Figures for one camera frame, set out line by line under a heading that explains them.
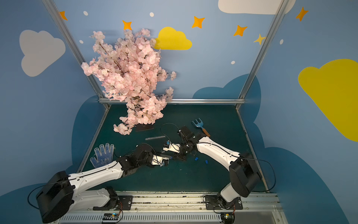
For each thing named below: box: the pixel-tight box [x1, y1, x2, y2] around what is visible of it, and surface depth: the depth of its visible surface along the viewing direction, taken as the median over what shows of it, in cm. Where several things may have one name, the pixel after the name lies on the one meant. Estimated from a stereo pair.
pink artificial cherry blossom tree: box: [81, 28, 177, 136], surface depth 72 cm
